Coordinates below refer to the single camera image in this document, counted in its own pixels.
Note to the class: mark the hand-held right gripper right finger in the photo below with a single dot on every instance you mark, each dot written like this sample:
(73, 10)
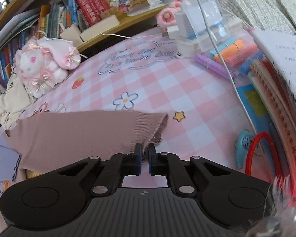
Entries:
(150, 163)

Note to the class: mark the purple knit sweater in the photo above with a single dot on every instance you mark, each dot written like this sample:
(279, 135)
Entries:
(2, 163)

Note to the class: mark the blue book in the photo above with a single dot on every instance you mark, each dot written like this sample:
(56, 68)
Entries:
(251, 103)

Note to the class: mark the white wooden bookshelf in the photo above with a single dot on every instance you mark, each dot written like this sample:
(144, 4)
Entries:
(138, 21)

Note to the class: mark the white pink plush bunny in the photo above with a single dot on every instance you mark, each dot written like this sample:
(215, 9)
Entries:
(39, 66)

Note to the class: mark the red elastic hair band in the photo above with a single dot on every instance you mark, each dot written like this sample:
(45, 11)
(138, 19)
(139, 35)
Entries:
(249, 153)

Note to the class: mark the mauve knit sweater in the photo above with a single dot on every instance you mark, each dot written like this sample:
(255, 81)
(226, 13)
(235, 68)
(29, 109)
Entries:
(76, 133)

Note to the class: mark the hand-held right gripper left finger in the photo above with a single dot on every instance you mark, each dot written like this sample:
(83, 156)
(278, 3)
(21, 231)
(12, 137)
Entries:
(139, 163)

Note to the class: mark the pale fluffy fur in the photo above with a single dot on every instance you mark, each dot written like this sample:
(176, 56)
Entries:
(283, 209)

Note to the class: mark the cream printed t-shirt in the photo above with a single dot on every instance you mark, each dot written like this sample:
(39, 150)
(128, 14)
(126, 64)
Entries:
(12, 103)

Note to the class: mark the stack of spiral notebooks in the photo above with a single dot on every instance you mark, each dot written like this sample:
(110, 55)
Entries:
(281, 79)

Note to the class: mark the small white charger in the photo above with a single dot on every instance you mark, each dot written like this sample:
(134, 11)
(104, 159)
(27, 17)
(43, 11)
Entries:
(172, 32)

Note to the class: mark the white flat box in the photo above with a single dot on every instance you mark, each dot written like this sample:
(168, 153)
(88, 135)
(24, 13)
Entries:
(98, 28)

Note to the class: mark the pink plush pig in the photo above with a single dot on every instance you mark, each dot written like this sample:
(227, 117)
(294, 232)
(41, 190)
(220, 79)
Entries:
(166, 16)

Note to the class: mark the red boxed book set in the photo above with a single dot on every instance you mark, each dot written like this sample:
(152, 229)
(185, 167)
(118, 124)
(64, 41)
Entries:
(91, 5)

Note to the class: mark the grey white blanket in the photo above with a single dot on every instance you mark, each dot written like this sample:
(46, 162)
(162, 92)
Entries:
(249, 2)

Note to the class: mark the pink checkered cartoon desk mat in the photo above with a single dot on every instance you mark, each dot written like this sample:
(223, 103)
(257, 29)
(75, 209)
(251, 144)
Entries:
(175, 79)

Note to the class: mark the clear box of coloured sticks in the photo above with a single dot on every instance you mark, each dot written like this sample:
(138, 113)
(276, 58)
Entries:
(187, 49)

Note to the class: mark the cream open box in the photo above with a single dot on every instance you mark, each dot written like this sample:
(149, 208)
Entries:
(70, 34)

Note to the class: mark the blue cartoon clip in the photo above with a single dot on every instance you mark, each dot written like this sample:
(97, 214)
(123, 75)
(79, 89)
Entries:
(243, 145)

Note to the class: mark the row of colourful books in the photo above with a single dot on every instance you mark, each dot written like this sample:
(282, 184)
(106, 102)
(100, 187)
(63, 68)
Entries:
(56, 17)

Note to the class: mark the bundle of orange blue sticks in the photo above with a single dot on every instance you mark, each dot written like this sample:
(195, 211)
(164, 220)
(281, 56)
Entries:
(236, 50)

